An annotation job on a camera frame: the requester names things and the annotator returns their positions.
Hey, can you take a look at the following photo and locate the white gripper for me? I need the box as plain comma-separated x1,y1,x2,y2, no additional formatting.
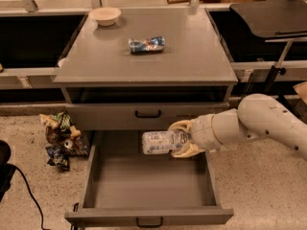
169,114,221,158

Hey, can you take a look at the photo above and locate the clear plastic water bottle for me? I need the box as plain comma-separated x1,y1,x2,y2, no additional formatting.
142,130,189,155

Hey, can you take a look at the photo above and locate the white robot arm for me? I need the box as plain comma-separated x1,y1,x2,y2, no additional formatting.
169,94,307,159

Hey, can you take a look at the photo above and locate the closed grey top drawer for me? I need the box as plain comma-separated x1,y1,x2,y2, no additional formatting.
66,103,229,130

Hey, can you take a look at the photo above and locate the open grey middle drawer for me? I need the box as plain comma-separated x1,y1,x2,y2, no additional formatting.
65,130,234,230

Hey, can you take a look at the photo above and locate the grey drawer cabinet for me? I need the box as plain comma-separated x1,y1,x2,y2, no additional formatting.
52,7,239,149

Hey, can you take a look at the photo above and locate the crushed blue soda can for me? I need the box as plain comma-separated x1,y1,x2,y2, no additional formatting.
128,36,165,54

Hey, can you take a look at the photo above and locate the crushed can on floor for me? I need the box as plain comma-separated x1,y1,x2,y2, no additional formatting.
64,139,73,149

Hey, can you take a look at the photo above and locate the green striped snack bag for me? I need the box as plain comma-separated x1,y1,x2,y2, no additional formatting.
39,112,72,131

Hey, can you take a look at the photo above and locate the brown snack bag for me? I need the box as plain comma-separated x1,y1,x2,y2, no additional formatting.
45,126,90,156

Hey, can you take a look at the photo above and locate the dark blue snack bag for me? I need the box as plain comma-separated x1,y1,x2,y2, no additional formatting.
46,145,70,171

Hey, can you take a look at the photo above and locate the brown wooden stick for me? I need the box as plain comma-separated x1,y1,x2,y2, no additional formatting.
167,0,190,4

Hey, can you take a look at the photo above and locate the beige paper bowl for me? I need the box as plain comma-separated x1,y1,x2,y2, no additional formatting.
88,7,121,26

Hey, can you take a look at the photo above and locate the black device at left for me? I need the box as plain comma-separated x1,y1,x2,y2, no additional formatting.
0,140,15,202

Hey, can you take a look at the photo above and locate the black cable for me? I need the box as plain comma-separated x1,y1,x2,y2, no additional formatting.
12,164,52,230

